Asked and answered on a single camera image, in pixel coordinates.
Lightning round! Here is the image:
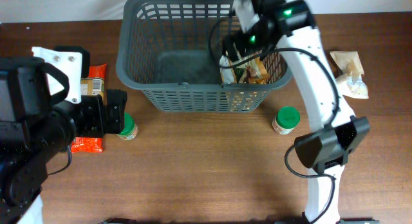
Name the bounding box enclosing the orange snack bag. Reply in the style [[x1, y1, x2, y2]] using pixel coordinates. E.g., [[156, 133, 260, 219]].
[[219, 45, 270, 84]]

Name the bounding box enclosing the green-lid jar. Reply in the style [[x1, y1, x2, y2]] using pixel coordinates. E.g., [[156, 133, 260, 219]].
[[117, 113, 138, 141], [272, 106, 300, 135]]

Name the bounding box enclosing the white beige pouch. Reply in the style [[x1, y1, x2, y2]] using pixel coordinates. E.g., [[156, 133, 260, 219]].
[[330, 51, 369, 99]]

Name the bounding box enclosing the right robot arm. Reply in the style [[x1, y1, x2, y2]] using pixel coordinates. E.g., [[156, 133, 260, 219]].
[[223, 0, 370, 223]]

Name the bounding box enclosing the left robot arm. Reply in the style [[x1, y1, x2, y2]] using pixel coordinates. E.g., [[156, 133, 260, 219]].
[[1, 57, 127, 223]]

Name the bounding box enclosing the orange pasta packet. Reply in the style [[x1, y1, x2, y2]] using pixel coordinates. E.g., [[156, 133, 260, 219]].
[[71, 64, 107, 153]]

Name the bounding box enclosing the grey plastic basket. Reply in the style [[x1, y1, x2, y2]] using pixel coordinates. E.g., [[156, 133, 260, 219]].
[[116, 0, 292, 113]]

